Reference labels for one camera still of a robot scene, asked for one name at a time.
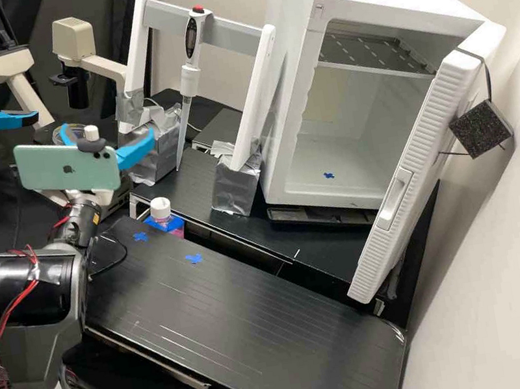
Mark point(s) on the incubator door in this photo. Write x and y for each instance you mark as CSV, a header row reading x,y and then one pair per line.
x,y
414,170

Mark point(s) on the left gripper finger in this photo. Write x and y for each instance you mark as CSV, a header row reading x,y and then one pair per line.
x,y
11,119

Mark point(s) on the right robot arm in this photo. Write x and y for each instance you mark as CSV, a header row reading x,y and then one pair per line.
x,y
24,296

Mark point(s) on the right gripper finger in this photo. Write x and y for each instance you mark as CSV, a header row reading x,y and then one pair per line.
x,y
67,134
137,150

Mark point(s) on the pipette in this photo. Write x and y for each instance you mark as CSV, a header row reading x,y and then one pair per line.
x,y
191,38

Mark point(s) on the blue bottle holder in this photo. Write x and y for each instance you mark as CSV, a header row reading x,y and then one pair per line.
x,y
150,223

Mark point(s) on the black platform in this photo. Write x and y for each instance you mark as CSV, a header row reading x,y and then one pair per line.
x,y
199,184
240,316
222,129

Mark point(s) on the white pipette stand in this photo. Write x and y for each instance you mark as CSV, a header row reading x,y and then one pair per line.
x,y
258,91

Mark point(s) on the cream microscope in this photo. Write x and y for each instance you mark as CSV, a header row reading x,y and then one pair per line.
x,y
94,65

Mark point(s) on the right wrist camera phone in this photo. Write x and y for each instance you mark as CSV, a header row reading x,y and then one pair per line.
x,y
58,169

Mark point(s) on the petri dish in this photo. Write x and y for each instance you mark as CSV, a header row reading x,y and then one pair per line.
x,y
80,129

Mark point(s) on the small bottle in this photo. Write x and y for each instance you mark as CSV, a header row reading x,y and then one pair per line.
x,y
160,209

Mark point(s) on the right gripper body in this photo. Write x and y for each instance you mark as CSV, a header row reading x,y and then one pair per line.
x,y
101,198

